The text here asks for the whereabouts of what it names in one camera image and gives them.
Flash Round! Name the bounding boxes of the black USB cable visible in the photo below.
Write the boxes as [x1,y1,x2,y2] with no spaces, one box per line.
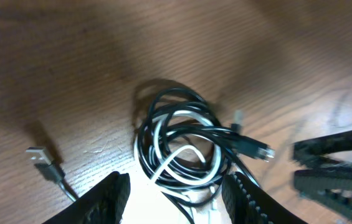
[25,86,276,224]

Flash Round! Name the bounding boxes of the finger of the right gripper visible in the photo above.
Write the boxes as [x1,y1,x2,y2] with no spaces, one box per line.
[292,130,352,168]
[293,167,352,221]

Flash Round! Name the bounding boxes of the white USB cable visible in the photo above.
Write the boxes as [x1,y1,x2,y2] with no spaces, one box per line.
[133,109,226,224]

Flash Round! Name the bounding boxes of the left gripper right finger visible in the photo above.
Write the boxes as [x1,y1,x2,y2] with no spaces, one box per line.
[221,172,305,224]

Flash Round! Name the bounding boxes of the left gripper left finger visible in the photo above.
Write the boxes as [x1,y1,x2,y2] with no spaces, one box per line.
[44,171,131,224]

